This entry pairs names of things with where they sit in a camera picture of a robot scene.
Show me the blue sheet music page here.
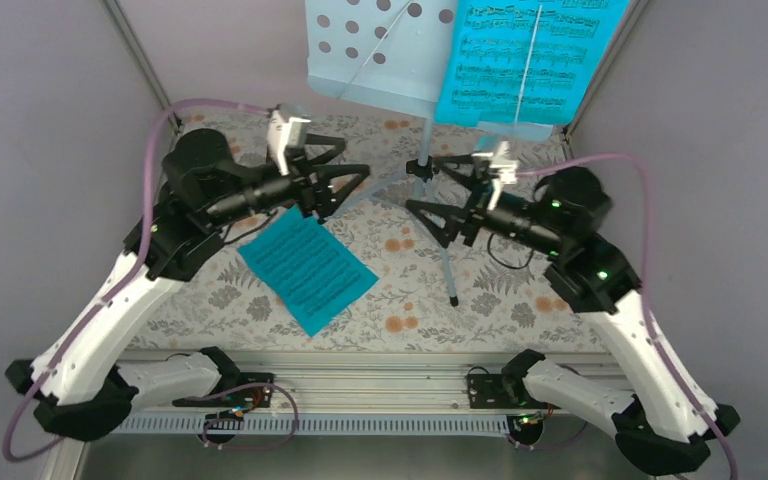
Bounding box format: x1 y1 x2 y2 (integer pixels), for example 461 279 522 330
238 207 378 337
435 0 629 127

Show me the aluminium rail frame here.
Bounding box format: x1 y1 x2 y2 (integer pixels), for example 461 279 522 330
39 347 690 480

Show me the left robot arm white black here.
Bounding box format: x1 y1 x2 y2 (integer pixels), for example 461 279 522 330
6 128 371 442

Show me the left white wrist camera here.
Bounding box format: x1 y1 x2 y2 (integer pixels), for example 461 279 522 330
266 103 311 176

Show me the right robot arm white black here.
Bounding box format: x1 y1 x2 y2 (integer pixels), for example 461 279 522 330
406 154 740 477

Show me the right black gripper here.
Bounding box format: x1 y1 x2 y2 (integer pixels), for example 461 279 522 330
406 153 567 257

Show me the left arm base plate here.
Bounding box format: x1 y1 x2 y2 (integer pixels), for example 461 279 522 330
172 372 275 411

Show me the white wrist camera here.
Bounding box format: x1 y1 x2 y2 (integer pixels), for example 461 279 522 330
472 136 519 211
266 103 311 176

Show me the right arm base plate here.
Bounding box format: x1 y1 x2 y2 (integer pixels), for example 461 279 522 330
466 373 517 410

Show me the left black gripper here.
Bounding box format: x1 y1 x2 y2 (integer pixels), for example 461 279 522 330
207 133 370 228

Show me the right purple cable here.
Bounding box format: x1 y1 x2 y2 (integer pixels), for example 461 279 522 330
515 152 740 480

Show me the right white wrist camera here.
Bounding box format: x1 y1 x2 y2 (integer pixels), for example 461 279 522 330
472 136 519 211

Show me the purple cable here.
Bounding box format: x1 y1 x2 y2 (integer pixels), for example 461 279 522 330
1 97 273 464
515 152 740 480

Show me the floral patterned table mat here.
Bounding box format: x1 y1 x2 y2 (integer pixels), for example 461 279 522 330
131 115 605 354

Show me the light blue music stand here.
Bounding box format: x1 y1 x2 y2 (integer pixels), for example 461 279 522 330
304 0 634 308

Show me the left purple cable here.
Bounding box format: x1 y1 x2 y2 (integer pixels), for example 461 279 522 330
1 97 273 464

